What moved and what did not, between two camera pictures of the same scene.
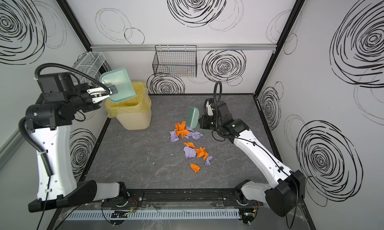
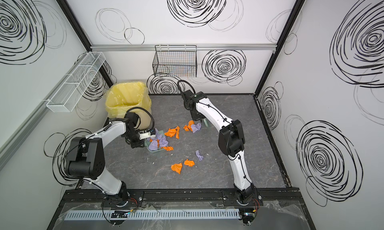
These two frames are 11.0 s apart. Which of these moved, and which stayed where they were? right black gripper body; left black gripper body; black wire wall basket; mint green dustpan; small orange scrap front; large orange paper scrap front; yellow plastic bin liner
Moved: left black gripper body; right black gripper body; mint green dustpan; large orange paper scrap front; small orange scrap front
Stayed: black wire wall basket; yellow plastic bin liner
